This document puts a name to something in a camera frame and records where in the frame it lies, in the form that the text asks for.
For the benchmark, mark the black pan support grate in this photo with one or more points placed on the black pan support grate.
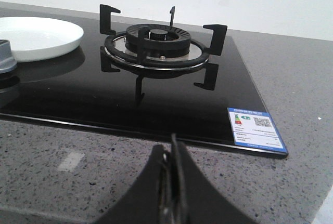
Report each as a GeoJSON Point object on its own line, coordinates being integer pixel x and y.
{"type": "Point", "coordinates": [115, 48]}

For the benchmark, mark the black glass gas cooktop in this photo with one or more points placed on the black glass gas cooktop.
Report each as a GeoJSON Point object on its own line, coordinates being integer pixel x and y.
{"type": "Point", "coordinates": [86, 89]}

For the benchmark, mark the blue white energy label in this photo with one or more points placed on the blue white energy label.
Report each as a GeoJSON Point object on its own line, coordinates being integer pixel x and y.
{"type": "Point", "coordinates": [254, 129]}

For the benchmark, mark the black round gas burner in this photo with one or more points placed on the black round gas burner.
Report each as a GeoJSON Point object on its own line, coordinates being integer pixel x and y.
{"type": "Point", "coordinates": [160, 40]}

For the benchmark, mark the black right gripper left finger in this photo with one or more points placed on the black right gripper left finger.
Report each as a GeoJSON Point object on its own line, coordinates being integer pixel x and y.
{"type": "Point", "coordinates": [140, 204]}

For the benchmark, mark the silver stove control knob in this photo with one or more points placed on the silver stove control knob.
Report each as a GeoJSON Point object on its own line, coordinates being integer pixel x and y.
{"type": "Point", "coordinates": [7, 61]}

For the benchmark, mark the white round plate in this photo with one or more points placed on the white round plate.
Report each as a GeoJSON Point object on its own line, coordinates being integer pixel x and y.
{"type": "Point", "coordinates": [36, 38]}

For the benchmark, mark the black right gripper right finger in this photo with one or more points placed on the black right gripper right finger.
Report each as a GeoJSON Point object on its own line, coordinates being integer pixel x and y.
{"type": "Point", "coordinates": [197, 200]}

